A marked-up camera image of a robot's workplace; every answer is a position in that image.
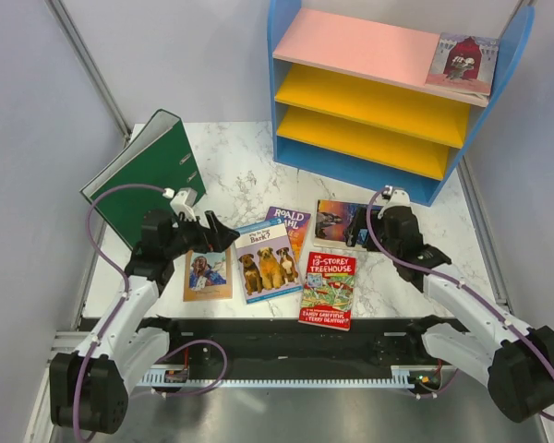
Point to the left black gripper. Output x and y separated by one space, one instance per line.
217 236

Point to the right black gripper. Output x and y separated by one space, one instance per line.
359 221

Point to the dogs bark book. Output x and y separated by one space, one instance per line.
266 261

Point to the Roald Dahl Charlie book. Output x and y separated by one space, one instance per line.
296 223

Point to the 13-Storey Treehouse book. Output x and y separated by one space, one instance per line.
328 293

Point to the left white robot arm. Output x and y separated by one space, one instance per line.
90 387

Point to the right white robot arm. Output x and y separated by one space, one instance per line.
513 360

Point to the Jane Eyre book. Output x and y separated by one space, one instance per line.
332 218

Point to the green lever arch binder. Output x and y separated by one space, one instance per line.
159 155

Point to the blue shelf unit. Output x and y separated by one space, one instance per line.
349 99

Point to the grey red castle book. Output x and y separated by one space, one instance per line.
464 64

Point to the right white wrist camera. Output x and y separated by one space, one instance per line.
394 197

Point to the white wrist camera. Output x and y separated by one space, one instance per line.
182 202
394 197

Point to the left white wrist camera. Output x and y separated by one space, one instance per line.
182 202

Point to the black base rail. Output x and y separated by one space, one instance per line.
255 349

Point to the white slotted cable duct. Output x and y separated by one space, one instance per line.
166 377

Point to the aluminium frame post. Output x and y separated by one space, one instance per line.
82 52

